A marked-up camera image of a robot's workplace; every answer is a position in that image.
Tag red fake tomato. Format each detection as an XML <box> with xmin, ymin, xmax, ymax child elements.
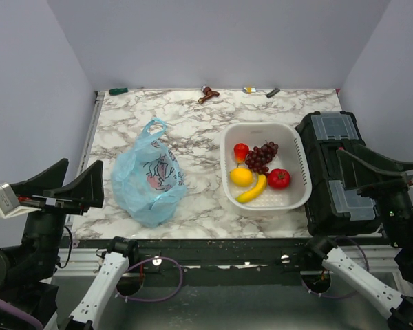
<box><xmin>267</xmin><ymin>168</ymin><xmax>291</xmax><ymax>190</ymax></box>

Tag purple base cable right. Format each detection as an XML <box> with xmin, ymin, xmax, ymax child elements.
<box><xmin>304</xmin><ymin>236</ymin><xmax>371</xmax><ymax>299</ymax></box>

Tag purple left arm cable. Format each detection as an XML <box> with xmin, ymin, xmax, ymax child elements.
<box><xmin>0</xmin><ymin>290</ymin><xmax>44</xmax><ymax>330</ymax></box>

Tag small dark metal tool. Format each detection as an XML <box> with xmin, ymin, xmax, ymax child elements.
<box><xmin>266</xmin><ymin>88</ymin><xmax>281</xmax><ymax>98</ymax></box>

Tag aluminium frame rail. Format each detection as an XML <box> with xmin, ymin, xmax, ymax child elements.
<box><xmin>76</xmin><ymin>91</ymin><xmax>105</xmax><ymax>177</ymax></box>
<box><xmin>54</xmin><ymin>245</ymin><xmax>399</xmax><ymax>276</ymax></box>

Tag yellow fake banana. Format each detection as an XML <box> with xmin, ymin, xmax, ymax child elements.
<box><xmin>235</xmin><ymin>174</ymin><xmax>267</xmax><ymax>204</ymax></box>

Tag dark red fake grapes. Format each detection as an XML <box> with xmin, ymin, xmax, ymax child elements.
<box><xmin>244</xmin><ymin>142</ymin><xmax>279</xmax><ymax>176</ymax></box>

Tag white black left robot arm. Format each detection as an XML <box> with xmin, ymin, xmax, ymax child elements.
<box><xmin>0</xmin><ymin>158</ymin><xmax>104</xmax><ymax>329</ymax></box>

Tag yellow hex key set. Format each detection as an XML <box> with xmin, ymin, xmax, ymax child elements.
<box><xmin>242</xmin><ymin>87</ymin><xmax>261</xmax><ymax>94</ymax></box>

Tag black plastic toolbox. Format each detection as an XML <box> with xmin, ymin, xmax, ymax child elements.
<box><xmin>296</xmin><ymin>111</ymin><xmax>381</xmax><ymax>236</ymax></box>

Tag white plastic basket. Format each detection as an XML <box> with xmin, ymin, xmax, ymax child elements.
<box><xmin>220</xmin><ymin>122</ymin><xmax>312</xmax><ymax>216</ymax></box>

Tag light blue plastic bag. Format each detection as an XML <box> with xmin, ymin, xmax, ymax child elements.
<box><xmin>111</xmin><ymin>118</ymin><xmax>187</xmax><ymax>228</ymax></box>

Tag aluminium frame rail front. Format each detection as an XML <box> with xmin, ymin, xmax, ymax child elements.
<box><xmin>54</xmin><ymin>245</ymin><xmax>399</xmax><ymax>276</ymax></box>

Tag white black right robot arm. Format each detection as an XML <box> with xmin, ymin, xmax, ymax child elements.
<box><xmin>302</xmin><ymin>144</ymin><xmax>413</xmax><ymax>329</ymax></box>

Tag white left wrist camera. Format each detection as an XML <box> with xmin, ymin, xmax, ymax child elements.
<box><xmin>0</xmin><ymin>182</ymin><xmax>36</xmax><ymax>219</ymax></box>

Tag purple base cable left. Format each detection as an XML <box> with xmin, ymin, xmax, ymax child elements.
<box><xmin>114</xmin><ymin>256</ymin><xmax>185</xmax><ymax>303</ymax></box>

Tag red fake strawberry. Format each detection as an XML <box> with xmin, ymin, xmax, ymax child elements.
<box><xmin>233</xmin><ymin>143</ymin><xmax>249</xmax><ymax>164</ymax></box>

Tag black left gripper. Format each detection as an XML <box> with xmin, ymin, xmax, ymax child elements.
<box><xmin>10</xmin><ymin>157</ymin><xmax>105</xmax><ymax>278</ymax></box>

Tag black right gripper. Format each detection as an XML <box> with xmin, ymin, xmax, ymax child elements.
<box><xmin>336</xmin><ymin>142</ymin><xmax>413</xmax><ymax>245</ymax></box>

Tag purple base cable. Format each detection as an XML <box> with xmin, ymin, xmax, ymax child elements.
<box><xmin>114</xmin><ymin>256</ymin><xmax>185</xmax><ymax>303</ymax></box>
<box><xmin>304</xmin><ymin>236</ymin><xmax>371</xmax><ymax>299</ymax></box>

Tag yellow fake lemon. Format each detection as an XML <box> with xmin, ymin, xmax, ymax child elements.
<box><xmin>229</xmin><ymin>167</ymin><xmax>254</xmax><ymax>187</ymax></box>

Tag green handled screwdriver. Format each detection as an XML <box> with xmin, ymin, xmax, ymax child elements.
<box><xmin>108</xmin><ymin>87</ymin><xmax>144</xmax><ymax>96</ymax></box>

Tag brown brass tap fitting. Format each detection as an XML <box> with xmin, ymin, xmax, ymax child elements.
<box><xmin>198</xmin><ymin>85</ymin><xmax>220</xmax><ymax>104</ymax></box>

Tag aluminium frame rail left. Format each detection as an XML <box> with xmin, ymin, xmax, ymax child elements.
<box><xmin>76</xmin><ymin>91</ymin><xmax>105</xmax><ymax>177</ymax></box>

